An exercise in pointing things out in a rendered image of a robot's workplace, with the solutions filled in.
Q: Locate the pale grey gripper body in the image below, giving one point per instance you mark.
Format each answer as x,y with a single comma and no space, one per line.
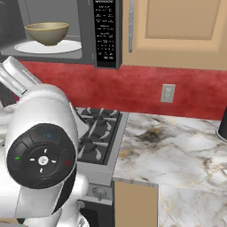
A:
17,75

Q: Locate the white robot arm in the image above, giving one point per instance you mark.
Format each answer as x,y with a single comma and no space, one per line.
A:
41,118

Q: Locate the olive green bowl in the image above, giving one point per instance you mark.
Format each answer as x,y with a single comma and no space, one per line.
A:
47,32

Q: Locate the white microwave turntable plate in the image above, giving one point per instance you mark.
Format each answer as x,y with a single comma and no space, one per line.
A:
68,46

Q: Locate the grey microwave oven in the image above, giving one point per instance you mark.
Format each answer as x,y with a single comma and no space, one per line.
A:
87,29

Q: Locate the steel stove with black hob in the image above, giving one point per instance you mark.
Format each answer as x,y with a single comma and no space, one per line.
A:
97,133

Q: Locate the silver stove knob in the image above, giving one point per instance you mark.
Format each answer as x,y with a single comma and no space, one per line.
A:
99,193

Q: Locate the tan base cupboard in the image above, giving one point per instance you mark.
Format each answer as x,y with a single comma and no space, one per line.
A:
136,205

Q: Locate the black round container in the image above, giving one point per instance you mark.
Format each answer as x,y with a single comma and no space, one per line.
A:
223,127

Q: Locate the grey wall socket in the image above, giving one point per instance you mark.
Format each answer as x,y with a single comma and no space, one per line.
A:
168,93

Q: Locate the tan wall cupboard door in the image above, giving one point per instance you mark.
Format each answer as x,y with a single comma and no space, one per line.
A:
177,29

